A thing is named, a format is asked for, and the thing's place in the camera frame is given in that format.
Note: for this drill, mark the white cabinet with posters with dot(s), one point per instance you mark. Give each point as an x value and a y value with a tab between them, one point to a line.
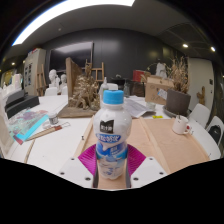
30	70

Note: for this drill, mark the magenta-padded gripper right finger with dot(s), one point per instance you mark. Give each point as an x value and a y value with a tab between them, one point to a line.
146	171

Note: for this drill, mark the white standing plaster statue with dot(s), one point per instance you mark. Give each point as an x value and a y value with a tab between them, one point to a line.
161	69

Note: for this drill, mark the black backpack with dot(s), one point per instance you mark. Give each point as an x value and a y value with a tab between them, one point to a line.
215	133

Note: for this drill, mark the round ceiling spotlights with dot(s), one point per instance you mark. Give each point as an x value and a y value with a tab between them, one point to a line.
185	45

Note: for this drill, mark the wooden figure sculpture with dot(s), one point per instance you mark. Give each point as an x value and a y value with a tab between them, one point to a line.
201	96

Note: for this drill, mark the small white plaster figure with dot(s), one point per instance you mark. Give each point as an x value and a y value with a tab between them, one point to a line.
63	81

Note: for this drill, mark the white mug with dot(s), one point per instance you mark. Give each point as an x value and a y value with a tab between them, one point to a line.
180	126

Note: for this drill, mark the white plaster bust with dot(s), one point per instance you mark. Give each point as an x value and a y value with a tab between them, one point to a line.
54	77

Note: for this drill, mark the clear spray bottle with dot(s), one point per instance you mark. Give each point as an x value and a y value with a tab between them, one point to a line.
127	90

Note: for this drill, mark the colourful art book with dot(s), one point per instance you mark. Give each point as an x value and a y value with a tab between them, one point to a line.
28	125

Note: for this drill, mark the white canvas panel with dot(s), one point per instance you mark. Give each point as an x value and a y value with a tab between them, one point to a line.
6	133

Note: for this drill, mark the printed newspaper sheets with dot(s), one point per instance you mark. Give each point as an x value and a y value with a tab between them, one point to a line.
136	106

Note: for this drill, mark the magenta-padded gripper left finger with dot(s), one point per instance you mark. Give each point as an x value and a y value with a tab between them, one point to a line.
75	171

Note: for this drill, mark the small white jar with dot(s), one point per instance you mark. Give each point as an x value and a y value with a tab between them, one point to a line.
151	106

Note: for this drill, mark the small yellow packet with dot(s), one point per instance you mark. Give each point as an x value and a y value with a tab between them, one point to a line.
157	117

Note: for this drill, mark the small paint jar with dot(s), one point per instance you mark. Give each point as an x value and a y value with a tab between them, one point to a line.
53	119

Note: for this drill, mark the small black wall panel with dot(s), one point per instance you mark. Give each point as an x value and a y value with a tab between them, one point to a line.
211	81

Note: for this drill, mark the dried plant in grey pot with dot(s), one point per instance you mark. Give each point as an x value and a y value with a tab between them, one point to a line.
178	101

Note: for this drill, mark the wooden paintbrush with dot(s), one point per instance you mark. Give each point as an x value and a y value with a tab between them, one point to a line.
29	150
46	132

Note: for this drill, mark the white green-label bottle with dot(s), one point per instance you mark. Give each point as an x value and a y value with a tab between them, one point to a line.
104	86

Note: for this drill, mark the black wall screen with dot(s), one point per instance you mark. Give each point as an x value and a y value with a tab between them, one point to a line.
70	56

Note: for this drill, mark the brown cardboard box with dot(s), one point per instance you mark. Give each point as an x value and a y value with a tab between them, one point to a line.
156	90

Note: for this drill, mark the long ceiling light strip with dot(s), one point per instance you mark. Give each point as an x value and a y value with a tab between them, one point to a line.
83	3

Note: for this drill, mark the wooden easel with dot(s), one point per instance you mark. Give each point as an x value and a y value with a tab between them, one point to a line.
41	80
98	71

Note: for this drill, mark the blue-capped drink bottle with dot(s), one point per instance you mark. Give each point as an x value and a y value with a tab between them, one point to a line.
111	133

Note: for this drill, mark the stacked black boxes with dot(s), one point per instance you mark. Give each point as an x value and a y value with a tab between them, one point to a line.
21	103

